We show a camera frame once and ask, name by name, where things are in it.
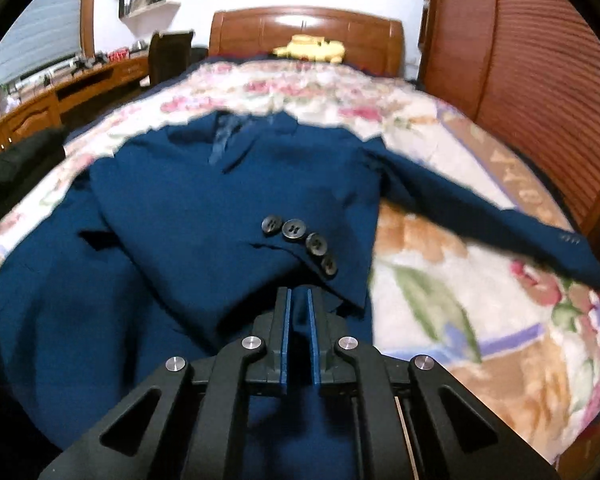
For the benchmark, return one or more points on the wooden louvered wardrobe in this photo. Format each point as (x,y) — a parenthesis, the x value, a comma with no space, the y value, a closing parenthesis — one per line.
(520,60)

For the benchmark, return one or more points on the black cloth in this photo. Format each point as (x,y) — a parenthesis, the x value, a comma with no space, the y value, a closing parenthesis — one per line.
(15,160)

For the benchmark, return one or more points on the metal pot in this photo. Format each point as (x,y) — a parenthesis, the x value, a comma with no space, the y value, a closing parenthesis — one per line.
(139,45)

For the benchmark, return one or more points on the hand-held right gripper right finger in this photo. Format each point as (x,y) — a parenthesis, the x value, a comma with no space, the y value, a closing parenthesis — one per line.
(314,345)

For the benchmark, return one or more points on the dark brown chair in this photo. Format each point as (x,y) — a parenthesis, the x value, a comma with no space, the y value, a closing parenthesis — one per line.
(170,52)

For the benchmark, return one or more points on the grey window blind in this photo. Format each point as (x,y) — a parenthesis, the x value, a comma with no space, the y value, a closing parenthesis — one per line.
(45,30)

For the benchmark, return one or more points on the yellow plush toy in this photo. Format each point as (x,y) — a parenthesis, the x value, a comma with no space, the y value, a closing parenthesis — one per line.
(310,47)

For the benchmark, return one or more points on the floral blanket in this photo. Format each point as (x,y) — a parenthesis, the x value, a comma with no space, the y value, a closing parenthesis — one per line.
(430,270)

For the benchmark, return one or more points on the navy blue suit jacket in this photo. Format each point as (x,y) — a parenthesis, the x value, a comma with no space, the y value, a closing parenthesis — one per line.
(180,210)

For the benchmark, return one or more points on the wooden desk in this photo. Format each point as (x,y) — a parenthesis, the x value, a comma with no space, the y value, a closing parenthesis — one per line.
(95,82)

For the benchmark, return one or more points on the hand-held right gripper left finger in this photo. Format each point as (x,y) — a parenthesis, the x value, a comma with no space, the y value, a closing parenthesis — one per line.
(286,342)

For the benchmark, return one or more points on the wooden bed headboard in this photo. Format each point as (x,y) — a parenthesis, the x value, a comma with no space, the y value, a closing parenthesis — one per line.
(260,30)

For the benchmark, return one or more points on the red basket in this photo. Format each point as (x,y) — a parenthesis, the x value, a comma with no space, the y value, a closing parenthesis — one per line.
(118,54)

